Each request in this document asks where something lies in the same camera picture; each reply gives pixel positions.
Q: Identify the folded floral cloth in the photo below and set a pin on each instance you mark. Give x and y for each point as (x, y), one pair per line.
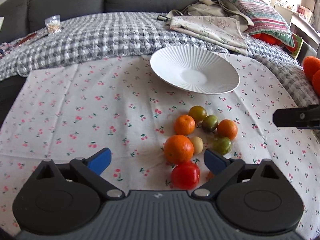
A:
(221, 31)

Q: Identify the clear bag of sticks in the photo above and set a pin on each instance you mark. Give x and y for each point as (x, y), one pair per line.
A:
(53, 24)

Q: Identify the white bookshelf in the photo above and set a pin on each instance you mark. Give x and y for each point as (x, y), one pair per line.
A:
(300, 14)

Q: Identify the striped patterned pillow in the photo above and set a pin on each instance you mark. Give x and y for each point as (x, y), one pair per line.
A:
(268, 24)

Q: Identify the white ribbed plate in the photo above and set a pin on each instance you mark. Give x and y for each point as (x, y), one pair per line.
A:
(195, 70)

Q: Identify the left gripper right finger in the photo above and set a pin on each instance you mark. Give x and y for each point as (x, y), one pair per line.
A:
(224, 171)

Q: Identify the beige tote bag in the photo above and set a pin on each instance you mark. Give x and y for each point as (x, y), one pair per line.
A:
(217, 8)

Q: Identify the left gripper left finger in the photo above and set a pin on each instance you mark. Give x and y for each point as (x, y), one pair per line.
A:
(88, 171)

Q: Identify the green book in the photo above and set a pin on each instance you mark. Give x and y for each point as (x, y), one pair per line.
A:
(294, 51)

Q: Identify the large orange mandarin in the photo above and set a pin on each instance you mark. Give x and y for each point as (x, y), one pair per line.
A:
(178, 149)

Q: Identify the red tomato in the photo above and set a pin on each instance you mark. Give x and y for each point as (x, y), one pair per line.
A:
(185, 176)

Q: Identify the dark green tomato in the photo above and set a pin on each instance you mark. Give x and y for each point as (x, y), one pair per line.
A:
(210, 123)

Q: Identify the cherry print cloth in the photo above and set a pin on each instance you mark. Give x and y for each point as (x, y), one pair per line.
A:
(121, 104)

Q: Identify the olive brown tomato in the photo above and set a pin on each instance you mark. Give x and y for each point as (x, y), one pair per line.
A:
(198, 113)

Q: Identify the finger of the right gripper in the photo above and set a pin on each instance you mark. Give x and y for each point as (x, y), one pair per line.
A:
(301, 118)

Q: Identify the grey checkered blanket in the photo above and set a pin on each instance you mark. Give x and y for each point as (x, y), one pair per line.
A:
(115, 34)

